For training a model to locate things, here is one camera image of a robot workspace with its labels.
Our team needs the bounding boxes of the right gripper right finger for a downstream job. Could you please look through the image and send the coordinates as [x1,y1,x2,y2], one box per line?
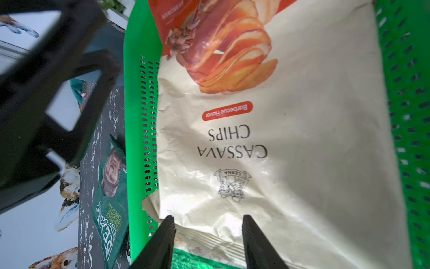
[242,215,289,269]

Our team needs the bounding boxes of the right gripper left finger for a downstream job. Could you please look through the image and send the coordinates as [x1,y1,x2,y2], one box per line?
[129,215,176,269]

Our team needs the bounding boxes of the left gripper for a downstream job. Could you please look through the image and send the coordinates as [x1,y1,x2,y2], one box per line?
[1,1,122,213]

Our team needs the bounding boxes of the green white Cimba cassava bag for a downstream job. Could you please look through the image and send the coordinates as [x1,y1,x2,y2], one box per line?
[171,249,239,269]

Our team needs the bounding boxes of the red cream cassava chips bag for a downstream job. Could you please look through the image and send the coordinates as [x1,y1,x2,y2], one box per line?
[148,1,412,269]

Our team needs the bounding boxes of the dark green Real chips bag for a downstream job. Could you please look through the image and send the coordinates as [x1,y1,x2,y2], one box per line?
[92,136,129,269]

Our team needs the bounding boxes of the green plastic basket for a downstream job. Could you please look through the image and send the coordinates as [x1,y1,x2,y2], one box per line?
[124,1,430,269]

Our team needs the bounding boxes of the grey blue plant pot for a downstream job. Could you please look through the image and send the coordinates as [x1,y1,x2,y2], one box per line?
[68,20,125,105]

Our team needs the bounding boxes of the flowers in white fence box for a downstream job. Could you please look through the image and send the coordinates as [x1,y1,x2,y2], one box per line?
[97,0,136,29]

